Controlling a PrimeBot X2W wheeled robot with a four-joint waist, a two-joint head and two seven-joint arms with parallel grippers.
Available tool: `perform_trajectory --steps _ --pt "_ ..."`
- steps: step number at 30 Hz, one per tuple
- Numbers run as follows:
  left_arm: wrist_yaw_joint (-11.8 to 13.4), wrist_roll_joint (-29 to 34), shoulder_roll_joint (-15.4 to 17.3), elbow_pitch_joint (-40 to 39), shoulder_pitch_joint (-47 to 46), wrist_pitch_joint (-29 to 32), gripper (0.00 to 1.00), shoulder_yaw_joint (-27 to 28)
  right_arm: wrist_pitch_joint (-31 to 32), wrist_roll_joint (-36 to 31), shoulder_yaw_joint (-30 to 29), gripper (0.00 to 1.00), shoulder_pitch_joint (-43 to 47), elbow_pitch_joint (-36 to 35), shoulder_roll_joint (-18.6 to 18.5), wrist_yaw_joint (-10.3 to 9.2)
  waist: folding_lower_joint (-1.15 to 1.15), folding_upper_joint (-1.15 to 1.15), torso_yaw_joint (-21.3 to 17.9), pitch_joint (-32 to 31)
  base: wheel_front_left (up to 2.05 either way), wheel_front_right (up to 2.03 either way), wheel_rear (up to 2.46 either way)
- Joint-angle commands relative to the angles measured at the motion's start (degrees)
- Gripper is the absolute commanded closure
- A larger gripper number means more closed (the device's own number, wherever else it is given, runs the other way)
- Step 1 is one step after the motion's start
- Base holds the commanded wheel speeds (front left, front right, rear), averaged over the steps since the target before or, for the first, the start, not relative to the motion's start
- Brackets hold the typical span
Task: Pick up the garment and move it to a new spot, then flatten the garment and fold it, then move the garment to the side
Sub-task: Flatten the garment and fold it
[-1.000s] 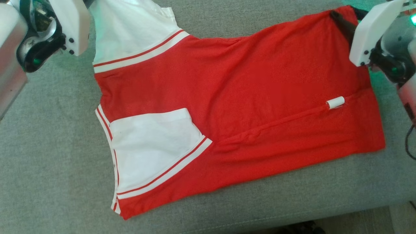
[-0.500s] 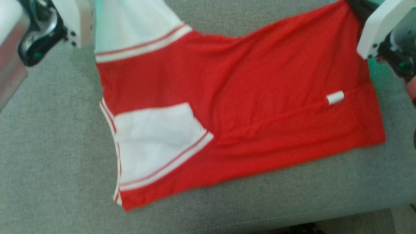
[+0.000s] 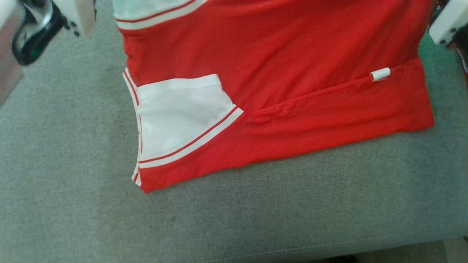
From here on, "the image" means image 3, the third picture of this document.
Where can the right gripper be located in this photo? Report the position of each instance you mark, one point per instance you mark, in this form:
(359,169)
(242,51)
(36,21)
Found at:
(451,22)

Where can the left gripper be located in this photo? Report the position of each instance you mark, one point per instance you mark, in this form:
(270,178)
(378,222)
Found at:
(40,29)

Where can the red basketball jersey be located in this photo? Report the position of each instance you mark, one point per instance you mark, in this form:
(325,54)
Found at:
(292,54)

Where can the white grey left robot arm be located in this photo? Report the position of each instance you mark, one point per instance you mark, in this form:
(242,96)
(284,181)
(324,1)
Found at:
(7,65)

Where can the grey fabric sofa seat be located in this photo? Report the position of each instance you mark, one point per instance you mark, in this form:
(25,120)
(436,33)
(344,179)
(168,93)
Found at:
(73,182)

